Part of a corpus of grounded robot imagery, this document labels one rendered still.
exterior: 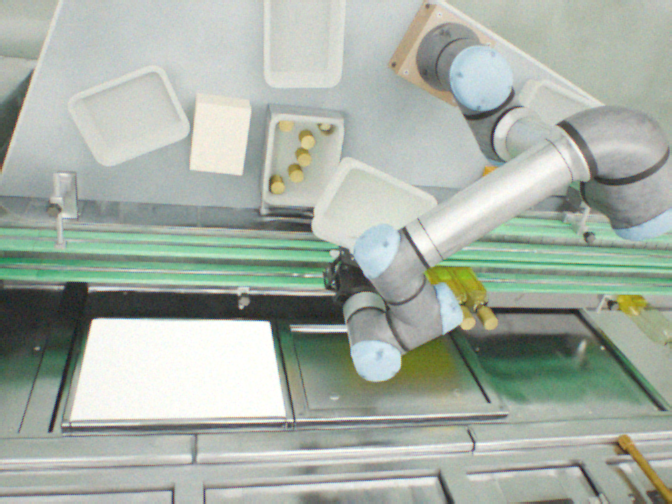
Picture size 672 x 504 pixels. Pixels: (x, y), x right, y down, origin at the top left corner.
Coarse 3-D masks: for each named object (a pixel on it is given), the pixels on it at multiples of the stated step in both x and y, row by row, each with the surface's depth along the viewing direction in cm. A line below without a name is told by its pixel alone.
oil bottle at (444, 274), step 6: (432, 270) 151; (438, 270) 150; (444, 270) 151; (450, 270) 151; (438, 276) 148; (444, 276) 148; (450, 276) 148; (444, 282) 146; (450, 282) 146; (456, 282) 146; (450, 288) 143; (456, 288) 144; (462, 288) 144; (456, 294) 142; (462, 294) 142; (462, 300) 142
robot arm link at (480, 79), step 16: (448, 48) 126; (464, 48) 122; (480, 48) 119; (448, 64) 123; (464, 64) 118; (480, 64) 118; (496, 64) 118; (448, 80) 123; (464, 80) 118; (480, 80) 119; (496, 80) 119; (512, 80) 120; (464, 96) 120; (480, 96) 120; (496, 96) 120; (512, 96) 124; (464, 112) 127; (480, 112) 124; (496, 112) 123
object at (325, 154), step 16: (272, 128) 138; (304, 128) 147; (336, 128) 144; (272, 144) 140; (288, 144) 149; (320, 144) 150; (336, 144) 144; (272, 160) 150; (288, 160) 151; (320, 160) 152; (336, 160) 145; (288, 176) 153; (304, 176) 154; (320, 176) 155; (272, 192) 151; (288, 192) 152; (304, 192) 153; (320, 192) 154
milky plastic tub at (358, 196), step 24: (360, 168) 117; (336, 192) 126; (360, 192) 127; (384, 192) 128; (408, 192) 129; (336, 216) 129; (360, 216) 130; (384, 216) 131; (408, 216) 131; (336, 240) 124
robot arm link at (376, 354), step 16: (352, 320) 104; (368, 320) 102; (384, 320) 99; (352, 336) 102; (368, 336) 99; (384, 336) 98; (352, 352) 100; (368, 352) 97; (384, 352) 96; (400, 352) 99; (368, 368) 98; (384, 368) 98
